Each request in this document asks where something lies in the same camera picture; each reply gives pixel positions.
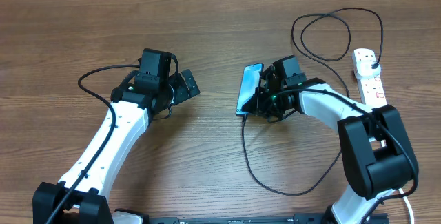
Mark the blue Samsung Galaxy smartphone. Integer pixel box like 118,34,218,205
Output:
236,63,263,116

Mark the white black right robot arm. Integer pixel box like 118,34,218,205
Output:
236,56,419,223

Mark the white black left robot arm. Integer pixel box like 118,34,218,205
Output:
32,48,200,223

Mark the white charger plug adapter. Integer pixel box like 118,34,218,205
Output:
354,61,381,80

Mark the white power strip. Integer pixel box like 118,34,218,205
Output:
351,48,387,108

